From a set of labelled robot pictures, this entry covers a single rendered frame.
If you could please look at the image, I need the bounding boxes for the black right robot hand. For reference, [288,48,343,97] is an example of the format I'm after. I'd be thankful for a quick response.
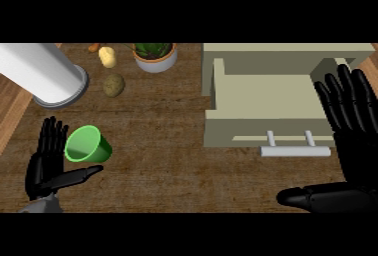
[275,64,378,214]

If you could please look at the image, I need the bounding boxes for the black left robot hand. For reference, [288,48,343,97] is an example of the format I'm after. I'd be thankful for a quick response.
[24,115,105,202]

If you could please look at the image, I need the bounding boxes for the green cup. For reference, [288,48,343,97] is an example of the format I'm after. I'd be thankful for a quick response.
[64,124,114,164]

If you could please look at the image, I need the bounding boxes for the beige open drawer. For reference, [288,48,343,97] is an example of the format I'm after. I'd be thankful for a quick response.
[204,57,358,148]

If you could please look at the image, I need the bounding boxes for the beige cabinet body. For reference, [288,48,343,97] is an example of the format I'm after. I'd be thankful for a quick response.
[201,43,378,98]

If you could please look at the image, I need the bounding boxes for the brown potato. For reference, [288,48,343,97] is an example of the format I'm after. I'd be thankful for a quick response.
[102,73,127,98]

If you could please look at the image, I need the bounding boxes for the white cylindrical container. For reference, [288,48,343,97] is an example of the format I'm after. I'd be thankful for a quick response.
[0,43,92,110]

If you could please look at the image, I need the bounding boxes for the pale yellow potato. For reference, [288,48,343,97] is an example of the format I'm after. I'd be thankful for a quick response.
[98,46,118,69]

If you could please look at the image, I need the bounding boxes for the potted green plant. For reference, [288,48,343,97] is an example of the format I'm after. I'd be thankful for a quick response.
[132,43,179,74]

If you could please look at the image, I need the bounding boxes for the white drawer handle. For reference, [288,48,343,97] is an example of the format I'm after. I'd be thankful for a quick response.
[259,129,333,158]

